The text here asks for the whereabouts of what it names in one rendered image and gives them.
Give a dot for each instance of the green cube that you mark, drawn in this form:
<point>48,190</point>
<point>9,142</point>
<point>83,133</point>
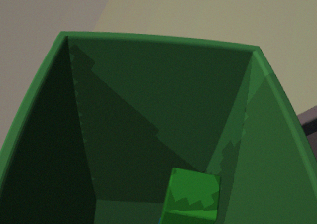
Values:
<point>192,197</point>

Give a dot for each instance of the green square cup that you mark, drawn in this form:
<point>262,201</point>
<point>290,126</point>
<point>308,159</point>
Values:
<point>108,115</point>

